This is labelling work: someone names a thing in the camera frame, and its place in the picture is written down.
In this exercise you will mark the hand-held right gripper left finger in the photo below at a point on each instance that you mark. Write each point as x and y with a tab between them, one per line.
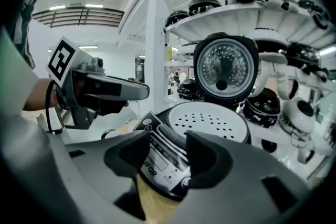
126	156

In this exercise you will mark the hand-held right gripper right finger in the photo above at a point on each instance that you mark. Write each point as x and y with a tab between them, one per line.
210	162

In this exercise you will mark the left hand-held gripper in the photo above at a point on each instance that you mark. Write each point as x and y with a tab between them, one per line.
71	65

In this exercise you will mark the black rice cooker body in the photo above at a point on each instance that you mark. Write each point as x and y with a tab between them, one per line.
157	162

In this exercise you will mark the black rice cooker lid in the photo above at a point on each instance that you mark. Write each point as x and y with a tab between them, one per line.
225	68

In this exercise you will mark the person's left forearm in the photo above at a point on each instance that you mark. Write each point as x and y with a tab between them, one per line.
39	94

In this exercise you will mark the white perforated steamer tray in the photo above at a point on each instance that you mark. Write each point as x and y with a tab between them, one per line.
204	112

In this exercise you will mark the ceiling light tube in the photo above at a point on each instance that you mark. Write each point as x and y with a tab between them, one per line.
88	47
93	5
57	7

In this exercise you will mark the yellow box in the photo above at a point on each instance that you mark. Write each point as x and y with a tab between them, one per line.
171	53

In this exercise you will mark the group of shelved cookers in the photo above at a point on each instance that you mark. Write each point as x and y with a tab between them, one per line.
262	106

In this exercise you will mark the dark slatted railing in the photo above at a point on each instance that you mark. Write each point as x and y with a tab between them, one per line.
78	17

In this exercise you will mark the white shelving unit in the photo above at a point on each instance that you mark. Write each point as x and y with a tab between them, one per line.
223	18

